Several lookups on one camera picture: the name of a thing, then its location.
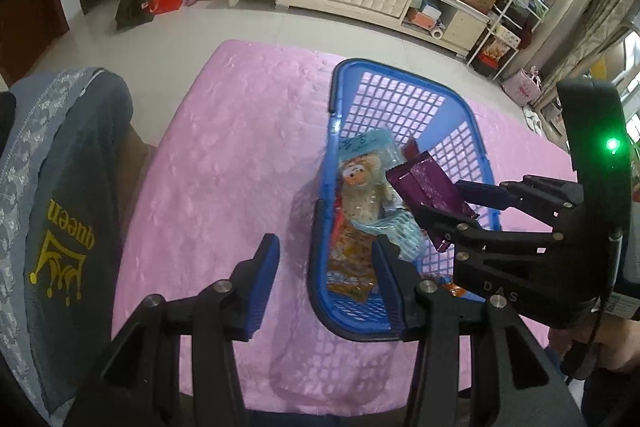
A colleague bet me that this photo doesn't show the black cable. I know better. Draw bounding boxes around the black cable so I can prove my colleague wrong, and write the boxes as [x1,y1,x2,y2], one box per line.
[560,232,626,381]

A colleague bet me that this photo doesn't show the purple snack packet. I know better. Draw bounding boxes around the purple snack packet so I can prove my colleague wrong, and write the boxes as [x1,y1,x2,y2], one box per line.
[385,138,478,253]

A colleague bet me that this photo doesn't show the patterned beige curtain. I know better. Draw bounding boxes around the patterned beige curtain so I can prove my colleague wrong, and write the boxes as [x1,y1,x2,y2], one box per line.
[545,0,638,82]

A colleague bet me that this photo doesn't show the brown wooden door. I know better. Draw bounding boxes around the brown wooden door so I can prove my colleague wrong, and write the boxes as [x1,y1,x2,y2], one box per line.
[0,0,71,78]

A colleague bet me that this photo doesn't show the blue plastic basket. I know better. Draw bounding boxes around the blue plastic basket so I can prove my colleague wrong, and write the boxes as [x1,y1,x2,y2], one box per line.
[307,58,503,342]

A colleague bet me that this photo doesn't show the small printed carton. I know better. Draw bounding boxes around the small printed carton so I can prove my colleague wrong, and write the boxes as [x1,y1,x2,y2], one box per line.
[492,24,521,46]

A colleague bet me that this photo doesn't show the grey printed chair cover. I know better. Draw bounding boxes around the grey printed chair cover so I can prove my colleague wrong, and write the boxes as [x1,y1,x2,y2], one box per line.
[0,67,133,423]

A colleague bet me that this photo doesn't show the white slippers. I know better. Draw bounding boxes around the white slippers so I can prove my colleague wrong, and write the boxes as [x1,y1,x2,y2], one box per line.
[522,104,546,134]

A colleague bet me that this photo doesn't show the light blue cartoon bread packet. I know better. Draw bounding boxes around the light blue cartoon bread packet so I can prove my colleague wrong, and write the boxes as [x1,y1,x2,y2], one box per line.
[336,129,406,228]

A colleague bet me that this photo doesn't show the red gift box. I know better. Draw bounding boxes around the red gift box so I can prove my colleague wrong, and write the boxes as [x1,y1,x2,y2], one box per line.
[472,32,518,76]

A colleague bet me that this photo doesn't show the orange flat box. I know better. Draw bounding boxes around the orange flat box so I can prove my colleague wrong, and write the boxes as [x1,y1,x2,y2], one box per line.
[406,7,438,30]

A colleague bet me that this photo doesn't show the pink tablecloth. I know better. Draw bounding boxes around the pink tablecloth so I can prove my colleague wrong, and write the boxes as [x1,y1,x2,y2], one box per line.
[111,39,578,413]

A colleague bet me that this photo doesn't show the light blue wafer packet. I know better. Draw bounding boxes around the light blue wafer packet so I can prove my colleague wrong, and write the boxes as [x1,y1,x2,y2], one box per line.
[367,212,427,263]

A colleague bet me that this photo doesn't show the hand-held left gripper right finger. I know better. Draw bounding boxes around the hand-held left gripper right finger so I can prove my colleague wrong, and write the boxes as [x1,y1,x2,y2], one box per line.
[371,237,588,427]

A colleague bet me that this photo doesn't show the orange sausage packet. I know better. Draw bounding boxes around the orange sausage packet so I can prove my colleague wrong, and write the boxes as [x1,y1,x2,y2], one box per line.
[327,227,378,304]

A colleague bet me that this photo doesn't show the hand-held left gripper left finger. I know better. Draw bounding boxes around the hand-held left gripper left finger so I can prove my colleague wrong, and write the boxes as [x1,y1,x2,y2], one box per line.
[65,233,281,427]

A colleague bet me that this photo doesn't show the person's right hand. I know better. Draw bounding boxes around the person's right hand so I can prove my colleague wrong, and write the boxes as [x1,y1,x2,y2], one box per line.
[592,311,640,373]

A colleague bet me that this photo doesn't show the white metal rack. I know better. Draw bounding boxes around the white metal rack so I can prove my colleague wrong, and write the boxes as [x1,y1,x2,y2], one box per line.
[467,0,551,74]

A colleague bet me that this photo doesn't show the pink tote bag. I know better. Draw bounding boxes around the pink tote bag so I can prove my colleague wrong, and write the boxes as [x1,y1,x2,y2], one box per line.
[501,66,543,108]

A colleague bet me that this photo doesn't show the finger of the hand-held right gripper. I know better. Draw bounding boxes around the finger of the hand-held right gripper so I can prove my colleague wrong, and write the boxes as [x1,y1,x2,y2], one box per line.
[412,202,552,254]
[456,175,582,221]

